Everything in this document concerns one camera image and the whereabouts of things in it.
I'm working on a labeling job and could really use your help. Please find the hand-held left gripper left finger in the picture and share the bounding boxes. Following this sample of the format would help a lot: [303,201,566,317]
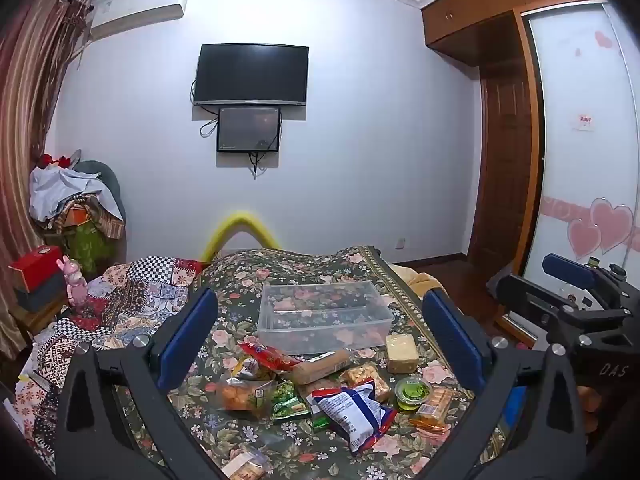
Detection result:
[54,287,236,480]

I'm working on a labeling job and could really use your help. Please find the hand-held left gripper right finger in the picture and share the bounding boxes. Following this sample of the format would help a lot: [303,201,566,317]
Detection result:
[421,290,591,480]

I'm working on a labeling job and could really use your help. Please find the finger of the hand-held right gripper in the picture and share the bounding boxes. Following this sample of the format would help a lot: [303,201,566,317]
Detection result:
[496,274,576,333]
[542,253,597,289]

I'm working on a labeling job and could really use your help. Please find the yellow cake block packet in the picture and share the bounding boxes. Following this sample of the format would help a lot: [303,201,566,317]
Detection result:
[385,334,420,374]

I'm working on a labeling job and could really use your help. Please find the green jelly cup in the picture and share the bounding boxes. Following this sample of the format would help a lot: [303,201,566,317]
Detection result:
[394,376,434,411]

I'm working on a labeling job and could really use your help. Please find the orange cracker packet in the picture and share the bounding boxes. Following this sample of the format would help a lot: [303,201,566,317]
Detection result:
[409,385,454,434]

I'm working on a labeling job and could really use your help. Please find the orange snack packet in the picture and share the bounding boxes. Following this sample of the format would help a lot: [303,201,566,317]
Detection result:
[215,379,279,417]

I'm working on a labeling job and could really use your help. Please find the red snack packet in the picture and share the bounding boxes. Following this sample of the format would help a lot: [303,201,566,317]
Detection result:
[239,342,304,374]

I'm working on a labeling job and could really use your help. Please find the fried bites packet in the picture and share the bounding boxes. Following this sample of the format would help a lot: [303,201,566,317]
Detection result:
[342,364,391,404]

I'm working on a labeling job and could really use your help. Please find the green pea packet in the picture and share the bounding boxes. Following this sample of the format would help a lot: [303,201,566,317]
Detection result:
[270,379,311,421]

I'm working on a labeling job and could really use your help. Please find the blue white snack bag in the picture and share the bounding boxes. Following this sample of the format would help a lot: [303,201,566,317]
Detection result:
[306,380,399,456]

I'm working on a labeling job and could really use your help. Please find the clear plastic box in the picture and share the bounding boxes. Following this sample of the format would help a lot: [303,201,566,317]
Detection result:
[257,281,395,357]

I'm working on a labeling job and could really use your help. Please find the long biscuit roll packet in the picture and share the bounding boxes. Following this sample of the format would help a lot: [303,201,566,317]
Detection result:
[290,349,352,386]

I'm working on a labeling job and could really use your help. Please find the clear puffed cracker packet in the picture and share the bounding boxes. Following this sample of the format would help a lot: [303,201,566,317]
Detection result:
[220,452,274,480]

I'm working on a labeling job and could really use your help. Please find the person's right hand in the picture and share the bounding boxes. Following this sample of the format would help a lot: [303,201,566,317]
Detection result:
[575,386,608,436]

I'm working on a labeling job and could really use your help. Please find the yellow snack packet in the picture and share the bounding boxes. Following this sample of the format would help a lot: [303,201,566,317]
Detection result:
[231,355,262,381]

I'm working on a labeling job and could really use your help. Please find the beige quilt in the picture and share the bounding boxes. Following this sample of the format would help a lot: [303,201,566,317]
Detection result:
[394,265,452,307]

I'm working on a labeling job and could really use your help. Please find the patchwork quilt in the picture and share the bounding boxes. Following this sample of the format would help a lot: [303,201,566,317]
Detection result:
[15,255,212,466]

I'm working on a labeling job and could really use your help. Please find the floral blanket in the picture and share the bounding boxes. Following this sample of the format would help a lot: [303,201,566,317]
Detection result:
[114,245,507,480]

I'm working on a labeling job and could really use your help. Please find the heart-printed sliding wardrobe door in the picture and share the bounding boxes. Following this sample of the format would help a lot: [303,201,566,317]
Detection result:
[520,2,640,321]

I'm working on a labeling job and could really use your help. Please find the pink toy figure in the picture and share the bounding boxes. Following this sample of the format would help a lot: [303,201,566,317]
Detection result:
[56,255,91,319]

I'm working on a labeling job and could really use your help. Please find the wooden door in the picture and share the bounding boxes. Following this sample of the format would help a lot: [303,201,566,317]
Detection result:
[467,10,545,272]

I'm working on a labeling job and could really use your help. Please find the yellow foam tube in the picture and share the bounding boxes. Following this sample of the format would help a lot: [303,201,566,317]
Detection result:
[201,209,284,264]

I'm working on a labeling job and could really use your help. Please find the green cloth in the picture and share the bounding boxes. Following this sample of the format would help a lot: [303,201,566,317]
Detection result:
[67,222,112,277]

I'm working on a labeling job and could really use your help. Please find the wooden nightstand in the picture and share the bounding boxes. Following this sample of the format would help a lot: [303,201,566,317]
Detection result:
[9,300,72,356]

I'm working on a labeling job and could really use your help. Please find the dark grey box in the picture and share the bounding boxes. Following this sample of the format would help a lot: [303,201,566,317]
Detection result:
[15,279,69,314]

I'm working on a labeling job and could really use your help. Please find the red box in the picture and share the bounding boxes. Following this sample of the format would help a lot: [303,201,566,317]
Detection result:
[7,246,67,294]

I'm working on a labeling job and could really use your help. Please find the grey cushion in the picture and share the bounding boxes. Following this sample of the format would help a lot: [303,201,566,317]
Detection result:
[75,160,127,222]

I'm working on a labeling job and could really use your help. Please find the pile of clothes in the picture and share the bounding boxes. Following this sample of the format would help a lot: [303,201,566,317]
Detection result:
[29,150,127,241]

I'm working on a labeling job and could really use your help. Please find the small black monitor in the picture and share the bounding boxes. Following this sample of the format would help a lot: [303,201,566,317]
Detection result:
[216,106,281,154]

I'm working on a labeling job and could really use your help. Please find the striped brown curtain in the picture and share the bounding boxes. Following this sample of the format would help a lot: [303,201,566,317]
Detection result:
[0,0,94,361]

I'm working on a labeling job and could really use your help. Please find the wooden overhead cabinet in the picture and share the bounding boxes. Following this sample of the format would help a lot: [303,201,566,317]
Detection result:
[421,0,608,67]

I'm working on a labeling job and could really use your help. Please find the white air conditioner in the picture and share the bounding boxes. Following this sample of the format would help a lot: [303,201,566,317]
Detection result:
[87,0,192,42]

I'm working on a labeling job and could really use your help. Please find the black wall television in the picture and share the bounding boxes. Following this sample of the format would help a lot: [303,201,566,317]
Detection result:
[193,43,309,107]

